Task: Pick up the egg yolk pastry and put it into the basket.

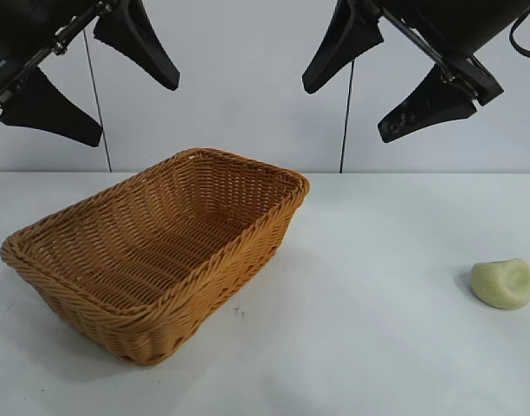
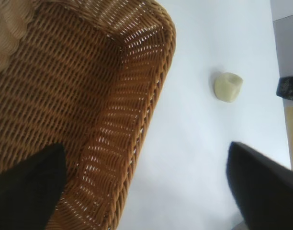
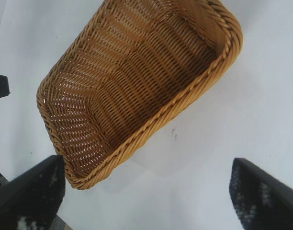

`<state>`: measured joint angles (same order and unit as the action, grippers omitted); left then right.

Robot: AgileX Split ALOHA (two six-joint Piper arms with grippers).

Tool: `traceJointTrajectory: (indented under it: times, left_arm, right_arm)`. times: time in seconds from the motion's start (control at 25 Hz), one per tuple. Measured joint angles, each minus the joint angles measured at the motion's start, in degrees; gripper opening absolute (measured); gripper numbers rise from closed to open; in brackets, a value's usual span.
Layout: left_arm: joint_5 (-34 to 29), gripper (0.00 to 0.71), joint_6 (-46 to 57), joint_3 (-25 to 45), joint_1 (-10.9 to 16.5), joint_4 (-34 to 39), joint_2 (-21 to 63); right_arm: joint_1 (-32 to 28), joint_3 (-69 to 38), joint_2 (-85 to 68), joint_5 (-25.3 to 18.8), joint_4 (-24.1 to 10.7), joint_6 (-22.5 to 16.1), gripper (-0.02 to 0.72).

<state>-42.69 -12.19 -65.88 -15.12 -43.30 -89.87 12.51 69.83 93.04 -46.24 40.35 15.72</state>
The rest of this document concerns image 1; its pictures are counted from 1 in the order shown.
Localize woven orange wicker basket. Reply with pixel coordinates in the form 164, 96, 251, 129
0, 146, 312, 366

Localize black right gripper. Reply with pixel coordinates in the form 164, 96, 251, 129
302, 0, 530, 144

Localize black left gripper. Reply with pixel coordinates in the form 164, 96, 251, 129
0, 0, 181, 147

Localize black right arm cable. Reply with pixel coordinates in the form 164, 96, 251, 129
509, 8, 530, 57

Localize pale yellow egg yolk pastry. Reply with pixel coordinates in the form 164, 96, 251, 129
470, 257, 530, 311

